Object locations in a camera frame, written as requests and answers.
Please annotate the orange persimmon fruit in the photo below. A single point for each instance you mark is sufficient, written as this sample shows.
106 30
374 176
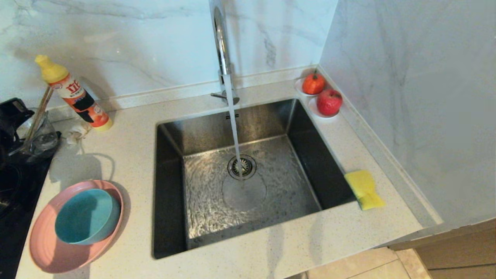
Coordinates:
313 84

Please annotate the clear glass bowl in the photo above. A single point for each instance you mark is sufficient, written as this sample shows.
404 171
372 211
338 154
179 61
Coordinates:
44 145

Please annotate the wooden cabinet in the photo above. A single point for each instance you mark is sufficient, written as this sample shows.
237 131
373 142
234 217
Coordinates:
457 252

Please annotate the stainless steel sink basin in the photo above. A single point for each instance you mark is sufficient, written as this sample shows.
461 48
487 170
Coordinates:
271 124

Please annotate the small white dish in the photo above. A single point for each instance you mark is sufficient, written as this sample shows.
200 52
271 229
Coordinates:
298 88
312 108

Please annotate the crumpled white tissue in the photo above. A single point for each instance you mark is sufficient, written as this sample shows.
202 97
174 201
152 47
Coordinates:
77 131

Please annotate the yellow-capped orange dish soap bottle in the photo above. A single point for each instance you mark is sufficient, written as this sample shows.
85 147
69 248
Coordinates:
56 73

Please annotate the red apple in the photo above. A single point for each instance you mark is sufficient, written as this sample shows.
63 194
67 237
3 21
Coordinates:
329 102

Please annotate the round metal drain strainer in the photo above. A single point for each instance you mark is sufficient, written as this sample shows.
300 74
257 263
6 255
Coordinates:
248 167

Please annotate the pink plate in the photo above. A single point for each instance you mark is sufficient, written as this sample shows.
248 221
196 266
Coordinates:
42 244

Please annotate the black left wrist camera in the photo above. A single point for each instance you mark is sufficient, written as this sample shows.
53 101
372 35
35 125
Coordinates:
13 112

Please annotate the yellow sponge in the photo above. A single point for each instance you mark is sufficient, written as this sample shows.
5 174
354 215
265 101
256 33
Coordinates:
365 190

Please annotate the black induction cooktop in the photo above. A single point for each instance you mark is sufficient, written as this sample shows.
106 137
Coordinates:
15 201

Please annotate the wooden chopstick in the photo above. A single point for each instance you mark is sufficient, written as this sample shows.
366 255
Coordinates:
42 112
38 112

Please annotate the teal bowl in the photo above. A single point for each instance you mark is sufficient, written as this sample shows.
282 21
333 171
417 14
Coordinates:
85 219

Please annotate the chrome kitchen faucet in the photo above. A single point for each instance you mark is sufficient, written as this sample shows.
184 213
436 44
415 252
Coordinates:
221 50

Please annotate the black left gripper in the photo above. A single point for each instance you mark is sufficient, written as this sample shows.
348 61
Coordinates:
7 141

